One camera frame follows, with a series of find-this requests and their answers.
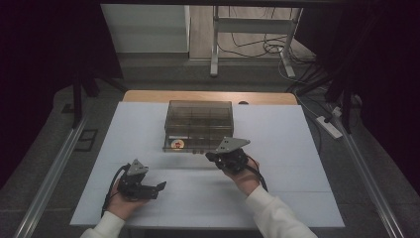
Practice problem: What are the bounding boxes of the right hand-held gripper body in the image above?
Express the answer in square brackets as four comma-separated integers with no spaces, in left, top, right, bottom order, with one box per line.
[214,136,252,176]

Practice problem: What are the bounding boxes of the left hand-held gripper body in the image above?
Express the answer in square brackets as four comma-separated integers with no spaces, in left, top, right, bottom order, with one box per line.
[117,159,158,201]

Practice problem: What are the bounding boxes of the brown transparent drawer box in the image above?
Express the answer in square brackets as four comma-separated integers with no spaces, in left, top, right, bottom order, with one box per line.
[161,99,235,154]

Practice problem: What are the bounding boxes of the person's left hand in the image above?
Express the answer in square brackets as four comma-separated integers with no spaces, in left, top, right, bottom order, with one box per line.
[106,179,148,221]

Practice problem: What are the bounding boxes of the person's right hand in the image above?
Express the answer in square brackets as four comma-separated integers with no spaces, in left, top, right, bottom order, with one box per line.
[220,157,262,196]

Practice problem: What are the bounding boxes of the white table board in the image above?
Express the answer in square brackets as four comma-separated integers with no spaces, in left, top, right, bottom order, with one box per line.
[69,101,346,229]

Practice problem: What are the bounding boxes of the black stand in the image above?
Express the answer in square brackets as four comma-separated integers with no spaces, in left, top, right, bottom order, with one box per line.
[71,77,100,129]
[325,75,355,133]

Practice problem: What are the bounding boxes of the white power strip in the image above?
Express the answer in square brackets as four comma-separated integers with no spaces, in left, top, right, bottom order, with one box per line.
[316,115,344,140]

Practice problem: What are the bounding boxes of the white cabinet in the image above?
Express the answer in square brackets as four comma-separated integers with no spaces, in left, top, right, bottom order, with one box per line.
[100,3,191,60]

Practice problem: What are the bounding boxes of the dark curtain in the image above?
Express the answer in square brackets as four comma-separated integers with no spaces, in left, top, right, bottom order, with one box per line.
[0,0,124,189]
[295,0,420,196]

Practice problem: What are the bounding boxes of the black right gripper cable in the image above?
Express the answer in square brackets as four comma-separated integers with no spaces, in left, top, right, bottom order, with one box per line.
[244,155,269,192]

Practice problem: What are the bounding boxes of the aluminium rail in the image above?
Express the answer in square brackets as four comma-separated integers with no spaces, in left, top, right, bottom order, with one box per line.
[13,113,90,238]
[333,115,405,238]

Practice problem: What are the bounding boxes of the black floor cables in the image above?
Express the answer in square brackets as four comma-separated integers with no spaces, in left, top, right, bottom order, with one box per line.
[217,33,318,65]

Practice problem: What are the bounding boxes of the white desk frame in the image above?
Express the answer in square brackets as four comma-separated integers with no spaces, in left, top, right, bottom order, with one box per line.
[210,5,303,78]

